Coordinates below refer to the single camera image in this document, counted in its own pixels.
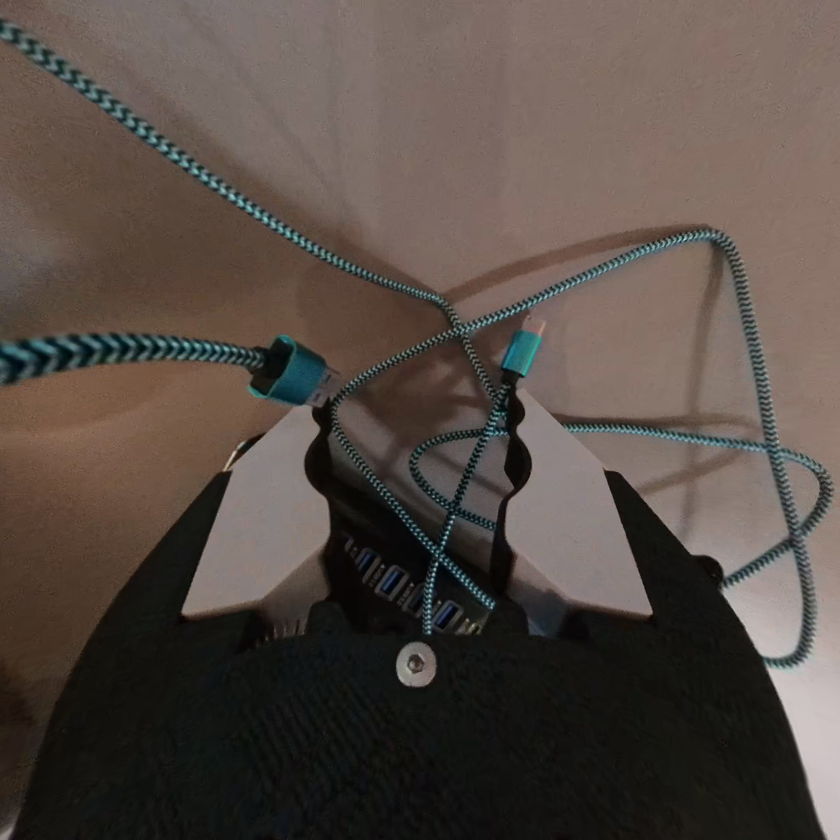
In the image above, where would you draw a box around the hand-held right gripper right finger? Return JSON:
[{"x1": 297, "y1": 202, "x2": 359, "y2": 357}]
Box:
[{"x1": 489, "y1": 387, "x2": 655, "y2": 636}]

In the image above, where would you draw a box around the teal braided usb cable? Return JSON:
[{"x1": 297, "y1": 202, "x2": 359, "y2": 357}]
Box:
[{"x1": 0, "y1": 20, "x2": 836, "y2": 672}]

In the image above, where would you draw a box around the black usb hub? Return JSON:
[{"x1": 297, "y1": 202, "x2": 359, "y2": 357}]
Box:
[{"x1": 325, "y1": 420, "x2": 519, "y2": 637}]

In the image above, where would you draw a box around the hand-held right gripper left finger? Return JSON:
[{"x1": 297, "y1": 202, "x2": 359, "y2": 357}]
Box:
[{"x1": 180, "y1": 403, "x2": 332, "y2": 634}]

